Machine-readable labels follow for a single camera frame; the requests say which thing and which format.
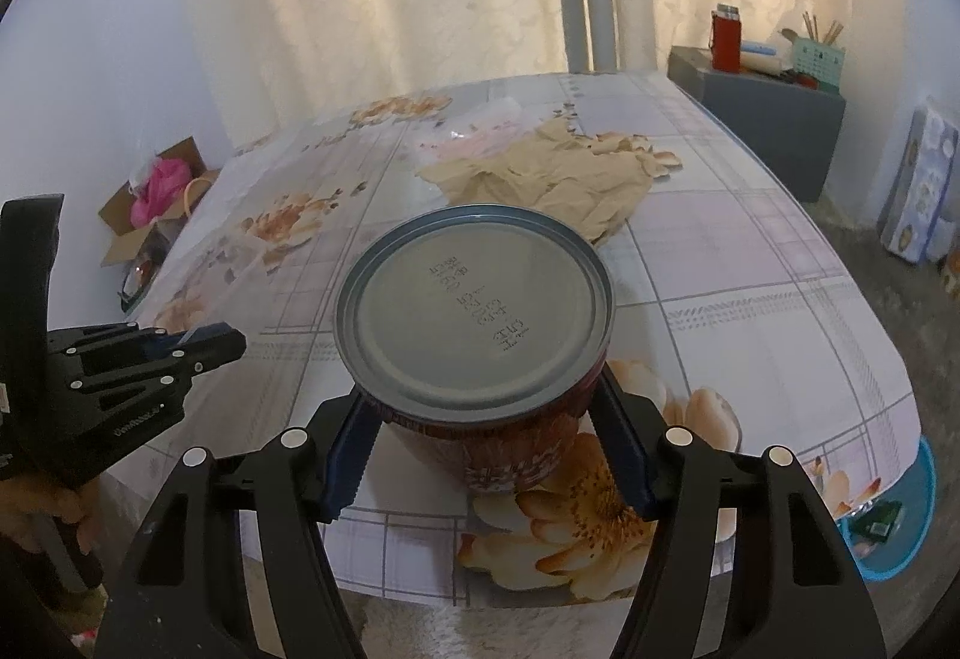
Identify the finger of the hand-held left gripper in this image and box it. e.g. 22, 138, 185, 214
71, 368, 197, 480
49, 321, 248, 398

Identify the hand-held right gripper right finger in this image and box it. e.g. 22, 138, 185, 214
592, 363, 897, 659

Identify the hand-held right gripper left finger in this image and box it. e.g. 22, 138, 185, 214
94, 393, 383, 659

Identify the red milk can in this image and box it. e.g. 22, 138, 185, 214
334, 203, 616, 496

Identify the blue plastic bin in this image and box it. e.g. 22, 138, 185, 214
836, 438, 938, 581

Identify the person's left hand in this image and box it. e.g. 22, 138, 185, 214
0, 475, 100, 555

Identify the open cardboard box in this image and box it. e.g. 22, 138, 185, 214
99, 136, 211, 266

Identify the pink cloth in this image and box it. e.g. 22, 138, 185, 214
131, 158, 192, 229

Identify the floral tablecloth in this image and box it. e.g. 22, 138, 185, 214
124, 70, 922, 611

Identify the grey cabinet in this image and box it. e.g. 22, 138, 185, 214
667, 46, 847, 204

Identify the tissue roll pack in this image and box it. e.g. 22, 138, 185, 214
879, 97, 960, 264

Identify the red thermos bottle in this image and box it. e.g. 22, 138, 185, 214
710, 4, 743, 73

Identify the green utensil holder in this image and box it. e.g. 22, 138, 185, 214
793, 37, 847, 91

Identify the bundle of wooden chopsticks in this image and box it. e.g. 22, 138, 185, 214
802, 12, 845, 46

